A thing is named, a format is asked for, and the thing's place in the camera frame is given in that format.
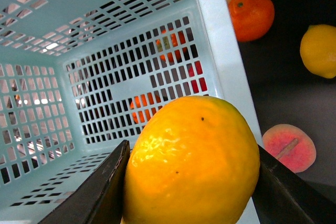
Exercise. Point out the yellow lemon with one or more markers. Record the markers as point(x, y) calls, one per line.
point(317, 50)
point(196, 161)

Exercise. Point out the light teal plastic basket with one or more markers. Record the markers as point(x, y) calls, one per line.
point(78, 78)

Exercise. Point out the large orange left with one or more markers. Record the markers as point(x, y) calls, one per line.
point(251, 19)

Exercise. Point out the black metal shelving rack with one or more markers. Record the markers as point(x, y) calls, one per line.
point(285, 92)

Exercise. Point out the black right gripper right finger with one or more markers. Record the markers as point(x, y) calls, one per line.
point(282, 197)

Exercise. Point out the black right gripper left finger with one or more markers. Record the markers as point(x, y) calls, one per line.
point(99, 198)

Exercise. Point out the pink peach near basket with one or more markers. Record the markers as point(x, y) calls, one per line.
point(291, 146)

